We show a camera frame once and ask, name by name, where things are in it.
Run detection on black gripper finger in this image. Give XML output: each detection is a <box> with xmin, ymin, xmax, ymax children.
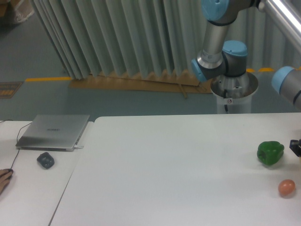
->
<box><xmin>289</xmin><ymin>139</ymin><xmax>301</xmax><ymax>157</ymax></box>

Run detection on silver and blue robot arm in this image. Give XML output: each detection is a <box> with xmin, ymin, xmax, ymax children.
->
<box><xmin>191</xmin><ymin>0</ymin><xmax>301</xmax><ymax>114</ymax></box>

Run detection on person's hand on mouse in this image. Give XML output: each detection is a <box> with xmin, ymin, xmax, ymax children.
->
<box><xmin>0</xmin><ymin>169</ymin><xmax>13</xmax><ymax>194</ymax></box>

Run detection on green bell pepper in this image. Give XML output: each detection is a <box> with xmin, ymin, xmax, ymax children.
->
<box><xmin>257</xmin><ymin>141</ymin><xmax>284</xmax><ymax>166</ymax></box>

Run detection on brown egg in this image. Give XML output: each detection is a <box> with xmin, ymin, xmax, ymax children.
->
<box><xmin>278</xmin><ymin>179</ymin><xmax>295</xmax><ymax>196</ymax></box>

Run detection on pale green pleated curtain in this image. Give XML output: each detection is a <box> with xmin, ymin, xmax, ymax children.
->
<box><xmin>30</xmin><ymin>0</ymin><xmax>301</xmax><ymax>79</ymax></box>

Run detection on silver closed laptop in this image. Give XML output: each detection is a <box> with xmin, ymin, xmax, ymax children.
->
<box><xmin>16</xmin><ymin>114</ymin><xmax>90</xmax><ymax>151</ymax></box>

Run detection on dark grey controller device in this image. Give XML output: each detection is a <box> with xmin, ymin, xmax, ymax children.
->
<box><xmin>37</xmin><ymin>152</ymin><xmax>55</xmax><ymax>169</ymax></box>

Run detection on cardboard boxes in corner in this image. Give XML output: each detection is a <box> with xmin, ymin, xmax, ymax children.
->
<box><xmin>0</xmin><ymin>0</ymin><xmax>34</xmax><ymax>25</ymax></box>

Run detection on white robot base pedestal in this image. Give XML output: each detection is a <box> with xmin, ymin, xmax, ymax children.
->
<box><xmin>210</xmin><ymin>72</ymin><xmax>258</xmax><ymax>114</ymax></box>

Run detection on black mouse cable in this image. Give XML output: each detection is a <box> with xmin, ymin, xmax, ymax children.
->
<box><xmin>0</xmin><ymin>119</ymin><xmax>35</xmax><ymax>170</ymax></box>

